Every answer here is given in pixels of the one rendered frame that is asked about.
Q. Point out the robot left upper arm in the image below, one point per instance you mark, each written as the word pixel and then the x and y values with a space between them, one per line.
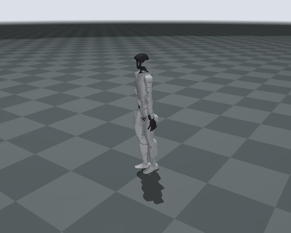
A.
pixel 148 85

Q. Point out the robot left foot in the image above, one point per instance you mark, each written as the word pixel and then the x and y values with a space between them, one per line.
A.
pixel 150 169

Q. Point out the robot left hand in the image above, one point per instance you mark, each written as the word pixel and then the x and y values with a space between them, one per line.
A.
pixel 152 123

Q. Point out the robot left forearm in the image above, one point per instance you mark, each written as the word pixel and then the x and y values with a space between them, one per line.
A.
pixel 150 106

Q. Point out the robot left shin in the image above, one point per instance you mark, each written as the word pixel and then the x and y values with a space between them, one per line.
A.
pixel 152 152

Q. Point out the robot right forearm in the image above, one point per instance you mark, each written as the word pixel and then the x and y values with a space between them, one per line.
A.
pixel 138 101

